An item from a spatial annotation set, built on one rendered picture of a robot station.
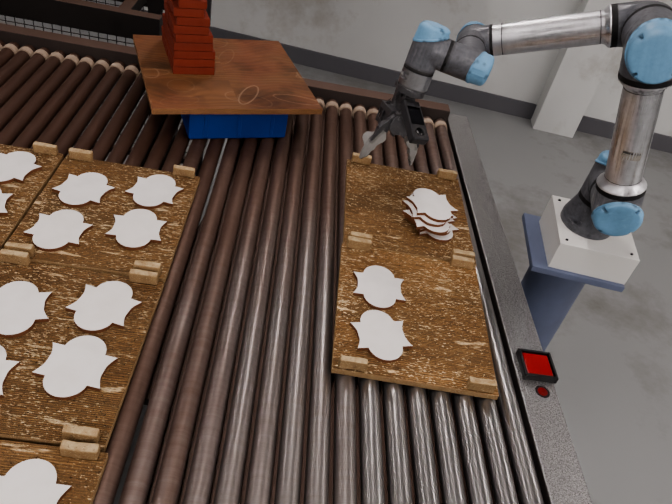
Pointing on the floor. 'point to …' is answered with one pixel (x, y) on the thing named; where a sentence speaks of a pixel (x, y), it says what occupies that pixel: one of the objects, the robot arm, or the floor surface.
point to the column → (551, 284)
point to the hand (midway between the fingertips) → (386, 164)
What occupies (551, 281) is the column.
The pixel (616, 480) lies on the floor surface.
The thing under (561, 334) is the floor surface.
